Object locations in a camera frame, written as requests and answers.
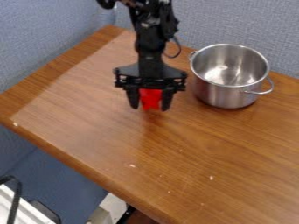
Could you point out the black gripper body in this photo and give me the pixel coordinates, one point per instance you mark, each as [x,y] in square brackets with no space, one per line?
[129,78]

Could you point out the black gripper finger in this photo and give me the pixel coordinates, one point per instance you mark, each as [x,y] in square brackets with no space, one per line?
[134,97]
[168,99]

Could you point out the red star-shaped block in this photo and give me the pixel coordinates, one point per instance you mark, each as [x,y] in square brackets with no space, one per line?
[150,97]

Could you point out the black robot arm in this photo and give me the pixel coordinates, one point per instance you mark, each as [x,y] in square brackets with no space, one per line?
[156,26]

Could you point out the metal pot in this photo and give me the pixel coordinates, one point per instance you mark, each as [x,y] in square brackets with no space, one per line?
[230,75]

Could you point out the white box below table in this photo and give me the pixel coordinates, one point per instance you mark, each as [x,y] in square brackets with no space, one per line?
[27,214]

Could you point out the white table bracket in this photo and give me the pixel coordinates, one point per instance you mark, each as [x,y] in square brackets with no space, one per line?
[110,211]

